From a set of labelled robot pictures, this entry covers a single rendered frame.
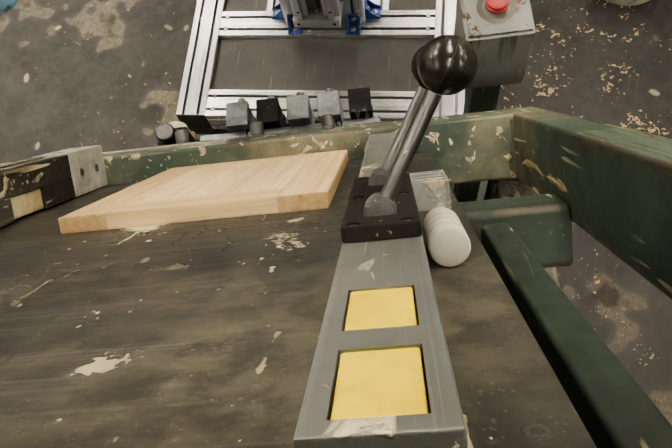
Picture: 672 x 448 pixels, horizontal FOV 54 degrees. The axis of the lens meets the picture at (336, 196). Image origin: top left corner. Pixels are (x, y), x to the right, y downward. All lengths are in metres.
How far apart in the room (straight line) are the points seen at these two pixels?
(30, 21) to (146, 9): 0.45
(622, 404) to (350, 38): 1.76
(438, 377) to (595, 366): 0.24
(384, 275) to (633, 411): 0.16
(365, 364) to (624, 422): 0.19
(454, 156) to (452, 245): 0.67
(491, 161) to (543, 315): 0.64
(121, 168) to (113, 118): 1.19
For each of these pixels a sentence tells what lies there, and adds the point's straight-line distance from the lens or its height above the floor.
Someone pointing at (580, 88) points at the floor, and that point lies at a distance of 2.26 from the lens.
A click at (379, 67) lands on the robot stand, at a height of 0.21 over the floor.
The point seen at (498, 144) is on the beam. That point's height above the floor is 0.88.
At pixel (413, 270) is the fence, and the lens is 0.34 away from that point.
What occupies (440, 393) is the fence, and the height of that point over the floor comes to 1.69.
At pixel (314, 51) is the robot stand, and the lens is 2.07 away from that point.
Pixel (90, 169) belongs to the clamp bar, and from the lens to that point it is 1.18.
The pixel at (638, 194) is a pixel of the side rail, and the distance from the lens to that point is 0.62.
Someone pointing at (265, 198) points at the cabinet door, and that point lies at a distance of 0.74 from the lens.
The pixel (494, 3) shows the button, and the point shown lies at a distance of 1.21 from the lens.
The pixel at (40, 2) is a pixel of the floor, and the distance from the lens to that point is 2.83.
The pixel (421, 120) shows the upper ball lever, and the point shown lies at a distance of 0.43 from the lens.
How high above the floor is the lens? 1.91
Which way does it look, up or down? 68 degrees down
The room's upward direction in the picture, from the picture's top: 19 degrees counter-clockwise
